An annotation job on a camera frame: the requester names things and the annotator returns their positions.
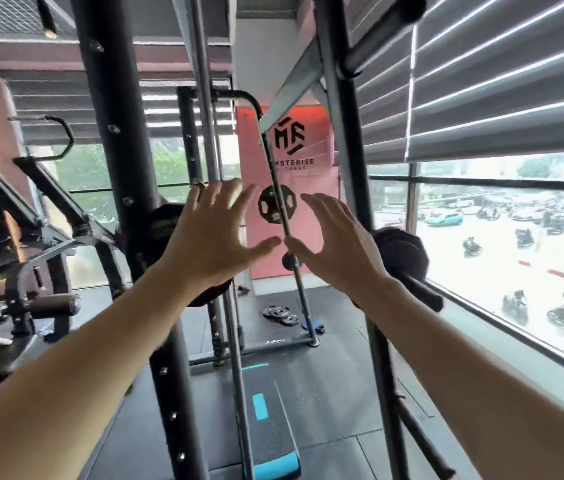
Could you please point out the person's left hand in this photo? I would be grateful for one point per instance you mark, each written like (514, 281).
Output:
(212, 239)

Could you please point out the black power rack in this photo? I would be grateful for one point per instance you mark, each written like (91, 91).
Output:
(111, 94)

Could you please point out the glass window black frame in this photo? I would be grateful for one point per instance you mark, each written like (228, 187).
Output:
(487, 264)
(86, 164)

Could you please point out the grey striped roller blind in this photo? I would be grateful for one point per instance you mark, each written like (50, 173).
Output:
(487, 94)
(36, 89)

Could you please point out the person's right forearm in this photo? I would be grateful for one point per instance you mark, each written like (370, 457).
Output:
(487, 394)

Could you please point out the black plate-loaded pulldown machine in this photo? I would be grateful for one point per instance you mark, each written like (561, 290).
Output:
(46, 304)

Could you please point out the black ceiling spotlight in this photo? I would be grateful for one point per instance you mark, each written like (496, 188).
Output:
(46, 19)

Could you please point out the person's left forearm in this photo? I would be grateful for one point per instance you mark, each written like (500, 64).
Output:
(71, 394)

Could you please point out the small blue-rimmed weight plate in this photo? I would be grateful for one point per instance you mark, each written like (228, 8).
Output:
(292, 261)

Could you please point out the red banner black logo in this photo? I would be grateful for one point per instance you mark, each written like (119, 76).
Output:
(249, 194)

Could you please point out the black aerobic step cyan trim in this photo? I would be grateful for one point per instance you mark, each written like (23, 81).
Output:
(272, 434)

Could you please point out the person's right hand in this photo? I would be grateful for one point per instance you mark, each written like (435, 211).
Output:
(347, 254)

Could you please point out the black round grip weight plate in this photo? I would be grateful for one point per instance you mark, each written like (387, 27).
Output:
(268, 207)

